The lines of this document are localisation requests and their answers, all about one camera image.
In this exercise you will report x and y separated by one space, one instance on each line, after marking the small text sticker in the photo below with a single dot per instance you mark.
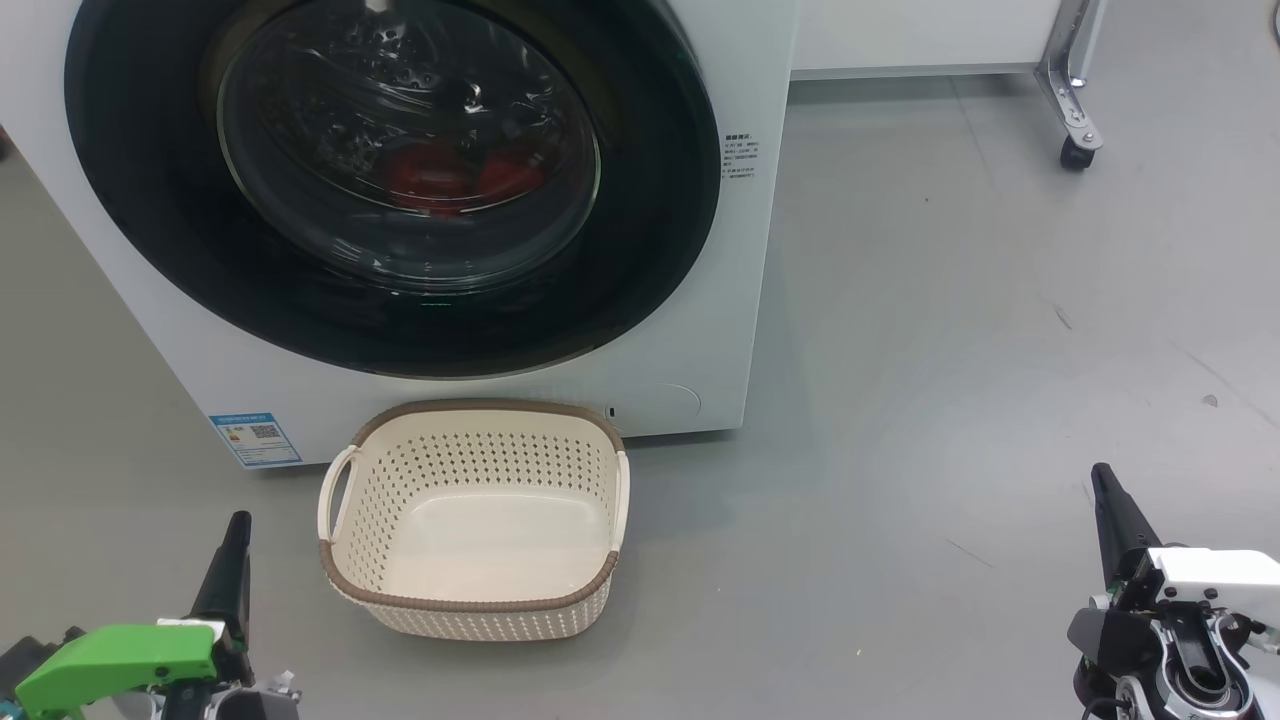
741 155

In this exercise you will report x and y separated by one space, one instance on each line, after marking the white front-load washing machine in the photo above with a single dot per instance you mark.
700 350

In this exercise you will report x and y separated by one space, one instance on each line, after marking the blue energy label sticker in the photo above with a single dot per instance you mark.
257 438

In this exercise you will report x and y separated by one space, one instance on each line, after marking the cream perforated laundry basket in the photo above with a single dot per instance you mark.
480 540

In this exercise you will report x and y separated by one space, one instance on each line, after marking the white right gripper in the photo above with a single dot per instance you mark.
1220 575

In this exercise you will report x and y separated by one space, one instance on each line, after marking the white partition board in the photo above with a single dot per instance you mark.
900 30

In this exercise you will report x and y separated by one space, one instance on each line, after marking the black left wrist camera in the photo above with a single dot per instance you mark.
35 665

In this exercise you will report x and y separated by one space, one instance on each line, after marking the metal partition leg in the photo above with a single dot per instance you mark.
1070 90

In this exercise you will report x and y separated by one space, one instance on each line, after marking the red cloth garment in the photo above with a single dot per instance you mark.
430 180

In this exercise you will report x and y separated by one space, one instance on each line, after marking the grey washing machine door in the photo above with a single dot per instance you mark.
150 200

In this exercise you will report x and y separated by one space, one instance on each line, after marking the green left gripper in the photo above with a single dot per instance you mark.
110 660

